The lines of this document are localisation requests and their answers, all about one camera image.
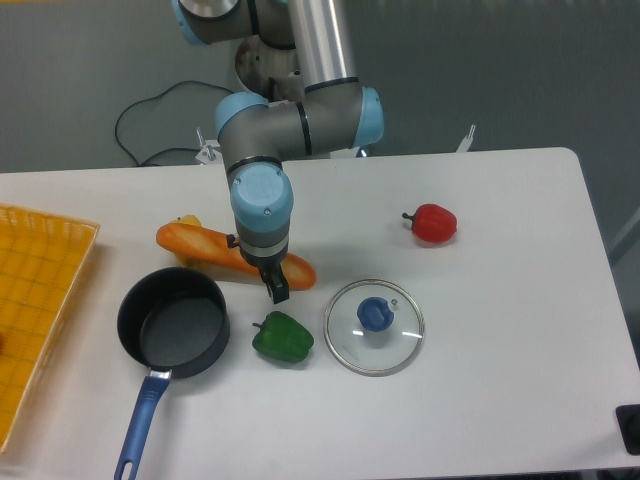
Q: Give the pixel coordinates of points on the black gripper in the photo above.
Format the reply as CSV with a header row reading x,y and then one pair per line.
x,y
268,260

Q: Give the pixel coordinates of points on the long orange bread loaf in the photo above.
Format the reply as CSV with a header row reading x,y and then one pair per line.
x,y
299,273

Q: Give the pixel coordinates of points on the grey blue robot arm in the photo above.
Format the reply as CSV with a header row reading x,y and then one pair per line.
x,y
257,135

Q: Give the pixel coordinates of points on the green bell pepper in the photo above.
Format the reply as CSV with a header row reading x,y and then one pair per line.
x,y
280,337

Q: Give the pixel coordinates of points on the yellow bell pepper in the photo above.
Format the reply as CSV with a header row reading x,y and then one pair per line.
x,y
189,220

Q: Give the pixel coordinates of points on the glass pot lid blue knob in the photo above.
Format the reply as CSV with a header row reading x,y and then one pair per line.
x,y
373,327

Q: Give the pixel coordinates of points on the red bell pepper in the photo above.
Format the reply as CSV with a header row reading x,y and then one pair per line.
x,y
432,223

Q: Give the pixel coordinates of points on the yellow plastic basket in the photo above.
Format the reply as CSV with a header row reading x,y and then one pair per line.
x,y
42,257

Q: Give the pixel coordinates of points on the black corner device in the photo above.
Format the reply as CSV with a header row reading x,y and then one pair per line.
x,y
628,421

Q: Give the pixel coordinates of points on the black saucepan blue handle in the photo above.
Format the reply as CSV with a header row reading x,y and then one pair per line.
x,y
174,321

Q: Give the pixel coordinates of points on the white metal bracket left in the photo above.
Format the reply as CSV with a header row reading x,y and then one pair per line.
x,y
209,152

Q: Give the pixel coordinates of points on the white metal bracket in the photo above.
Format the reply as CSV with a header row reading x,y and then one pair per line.
x,y
467,141
209,152

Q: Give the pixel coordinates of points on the white metal bracket right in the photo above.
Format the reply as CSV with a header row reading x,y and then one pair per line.
x,y
467,141

